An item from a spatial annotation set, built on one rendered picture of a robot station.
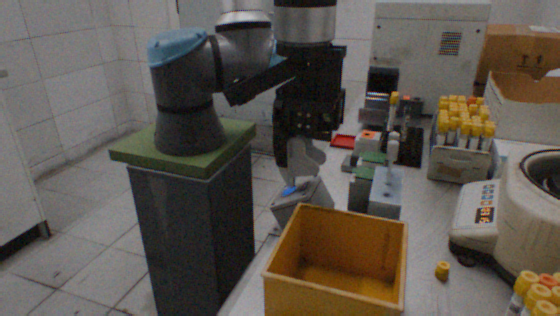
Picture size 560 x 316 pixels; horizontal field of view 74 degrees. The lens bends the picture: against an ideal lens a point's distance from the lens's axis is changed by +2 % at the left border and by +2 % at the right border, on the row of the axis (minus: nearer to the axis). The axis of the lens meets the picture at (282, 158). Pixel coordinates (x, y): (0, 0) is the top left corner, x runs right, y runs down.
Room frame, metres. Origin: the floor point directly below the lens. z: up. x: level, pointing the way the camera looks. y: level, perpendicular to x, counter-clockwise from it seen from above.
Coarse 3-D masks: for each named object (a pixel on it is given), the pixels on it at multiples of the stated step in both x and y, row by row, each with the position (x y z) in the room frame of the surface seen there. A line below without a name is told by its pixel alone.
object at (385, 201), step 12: (384, 168) 0.49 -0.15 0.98; (384, 180) 0.45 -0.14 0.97; (396, 180) 0.45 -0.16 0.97; (372, 192) 0.42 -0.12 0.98; (384, 192) 0.42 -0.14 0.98; (396, 192) 0.42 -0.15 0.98; (372, 204) 0.40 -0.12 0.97; (384, 204) 0.40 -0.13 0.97; (396, 204) 0.39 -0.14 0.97; (384, 216) 0.40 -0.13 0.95; (396, 216) 0.39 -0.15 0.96
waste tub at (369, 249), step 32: (288, 224) 0.35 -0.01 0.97; (320, 224) 0.38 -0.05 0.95; (352, 224) 0.37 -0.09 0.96; (384, 224) 0.36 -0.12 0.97; (288, 256) 0.34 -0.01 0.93; (320, 256) 0.38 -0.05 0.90; (352, 256) 0.37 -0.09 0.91; (384, 256) 0.36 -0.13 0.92; (288, 288) 0.26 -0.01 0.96; (320, 288) 0.25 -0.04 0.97; (352, 288) 0.34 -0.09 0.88; (384, 288) 0.34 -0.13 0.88
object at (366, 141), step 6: (366, 132) 0.68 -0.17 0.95; (372, 132) 0.69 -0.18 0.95; (378, 132) 0.68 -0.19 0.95; (360, 138) 0.66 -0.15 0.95; (366, 138) 0.66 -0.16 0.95; (372, 138) 0.65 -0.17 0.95; (378, 138) 0.65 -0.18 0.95; (354, 144) 0.66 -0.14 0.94; (360, 144) 0.66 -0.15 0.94; (366, 144) 0.66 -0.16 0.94; (372, 144) 0.65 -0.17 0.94; (378, 144) 0.65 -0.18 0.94; (354, 150) 0.66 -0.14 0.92; (360, 150) 0.66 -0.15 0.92; (366, 150) 0.65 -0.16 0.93; (372, 150) 0.65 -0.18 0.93; (378, 150) 0.66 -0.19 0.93
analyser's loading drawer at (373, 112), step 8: (368, 96) 0.98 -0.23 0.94; (376, 96) 0.97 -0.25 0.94; (384, 96) 0.96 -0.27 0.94; (368, 104) 0.93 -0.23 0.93; (376, 104) 0.93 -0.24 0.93; (384, 104) 0.92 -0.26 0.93; (360, 112) 0.88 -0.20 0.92; (368, 112) 0.88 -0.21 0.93; (376, 112) 0.87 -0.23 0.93; (384, 112) 0.86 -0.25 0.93; (360, 120) 0.88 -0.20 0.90; (368, 120) 0.88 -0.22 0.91; (376, 120) 0.87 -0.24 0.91; (384, 120) 0.86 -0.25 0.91
